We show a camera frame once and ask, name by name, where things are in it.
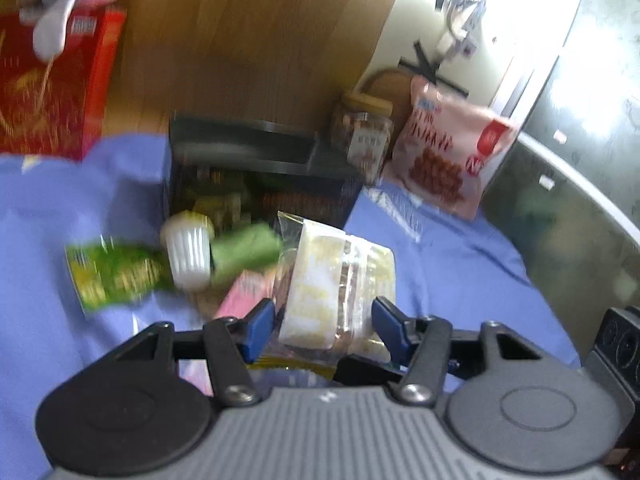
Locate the round woven tray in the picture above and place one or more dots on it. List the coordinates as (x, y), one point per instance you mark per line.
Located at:
(392, 85)

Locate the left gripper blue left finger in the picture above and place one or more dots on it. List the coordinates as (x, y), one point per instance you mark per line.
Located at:
(232, 343)

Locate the wooden wall panel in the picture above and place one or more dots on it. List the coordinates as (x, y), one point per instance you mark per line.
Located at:
(283, 61)

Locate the green snack packet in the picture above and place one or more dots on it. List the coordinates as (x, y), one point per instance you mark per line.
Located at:
(109, 272)

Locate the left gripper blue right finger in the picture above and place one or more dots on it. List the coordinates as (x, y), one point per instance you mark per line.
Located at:
(421, 345)

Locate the pink snack packet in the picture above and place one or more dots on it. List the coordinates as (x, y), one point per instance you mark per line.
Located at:
(246, 292)

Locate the nut jar with yellow lid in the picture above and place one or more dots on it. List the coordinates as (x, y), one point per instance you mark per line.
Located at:
(361, 127)

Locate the clear yellow cake pack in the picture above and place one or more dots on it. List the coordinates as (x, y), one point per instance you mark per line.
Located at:
(324, 287)

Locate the red gift box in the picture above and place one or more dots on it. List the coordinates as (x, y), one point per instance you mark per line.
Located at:
(57, 108)

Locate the pink twisted snack bag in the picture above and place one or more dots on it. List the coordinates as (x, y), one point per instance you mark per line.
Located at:
(445, 152)

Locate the black printed cardboard box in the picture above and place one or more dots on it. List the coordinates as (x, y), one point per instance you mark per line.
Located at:
(250, 171)

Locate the blue printed tablecloth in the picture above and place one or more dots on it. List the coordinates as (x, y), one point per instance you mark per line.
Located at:
(466, 272)

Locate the white ribbed cup snack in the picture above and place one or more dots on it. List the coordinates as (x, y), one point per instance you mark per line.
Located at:
(186, 238)

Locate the green wrapped snack bar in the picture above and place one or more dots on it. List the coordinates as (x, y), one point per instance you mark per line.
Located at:
(250, 248)

